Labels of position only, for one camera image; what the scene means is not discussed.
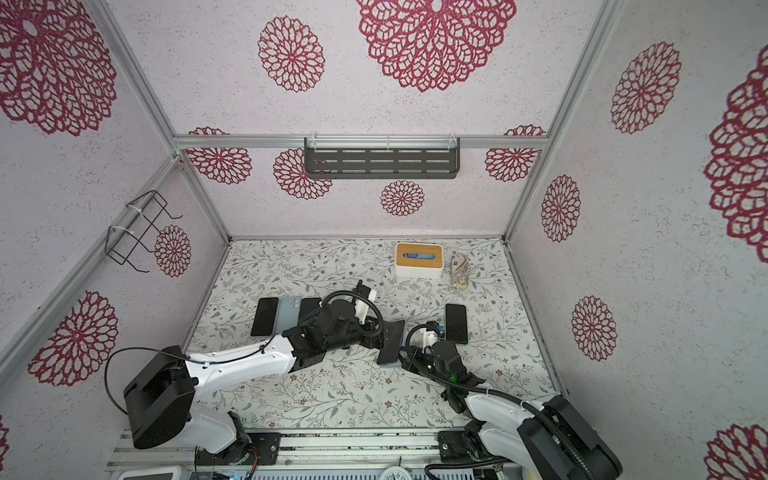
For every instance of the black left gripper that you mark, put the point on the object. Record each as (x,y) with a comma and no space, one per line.
(371,324)

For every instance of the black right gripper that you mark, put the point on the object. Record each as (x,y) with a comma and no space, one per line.
(414,358)

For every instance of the black phone clear case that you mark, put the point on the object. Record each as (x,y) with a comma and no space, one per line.
(456,325)

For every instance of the black phone pale green case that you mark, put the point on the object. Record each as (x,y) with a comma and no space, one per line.
(265,317)

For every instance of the black phone light blue case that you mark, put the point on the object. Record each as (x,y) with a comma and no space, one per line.
(391,342)

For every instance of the black phone purple back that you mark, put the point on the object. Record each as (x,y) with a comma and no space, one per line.
(309,308)

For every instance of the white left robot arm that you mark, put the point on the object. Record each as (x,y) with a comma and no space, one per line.
(162,400)

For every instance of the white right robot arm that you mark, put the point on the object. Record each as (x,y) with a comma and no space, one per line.
(550,439)

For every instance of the map print glasses case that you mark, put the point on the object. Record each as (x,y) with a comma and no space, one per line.
(460,267)

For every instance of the white tissue box wooden lid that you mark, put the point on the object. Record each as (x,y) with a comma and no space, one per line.
(418,260)

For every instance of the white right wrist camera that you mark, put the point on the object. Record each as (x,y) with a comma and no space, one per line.
(426,337)

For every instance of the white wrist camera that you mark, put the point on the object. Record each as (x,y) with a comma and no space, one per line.
(426,337)
(361,307)

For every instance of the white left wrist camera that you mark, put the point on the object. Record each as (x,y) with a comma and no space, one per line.
(361,307)

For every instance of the grey wall shelf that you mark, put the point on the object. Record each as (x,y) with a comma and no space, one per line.
(383,161)

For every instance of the black wire wall basket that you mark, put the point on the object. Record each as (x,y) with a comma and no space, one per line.
(122,240)

